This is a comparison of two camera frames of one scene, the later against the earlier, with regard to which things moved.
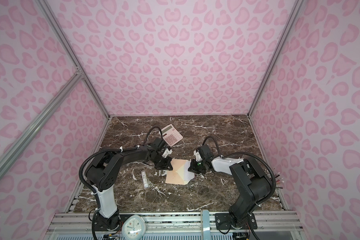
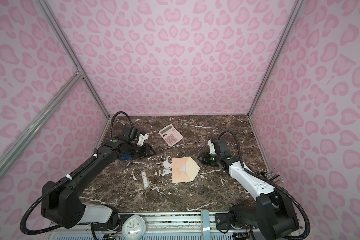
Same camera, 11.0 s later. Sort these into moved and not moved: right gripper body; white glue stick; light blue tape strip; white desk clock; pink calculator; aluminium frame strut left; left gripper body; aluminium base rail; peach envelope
Moved: right gripper body; peach envelope; left gripper body
Not moved: light blue tape strip; white desk clock; pink calculator; aluminium base rail; white glue stick; aluminium frame strut left
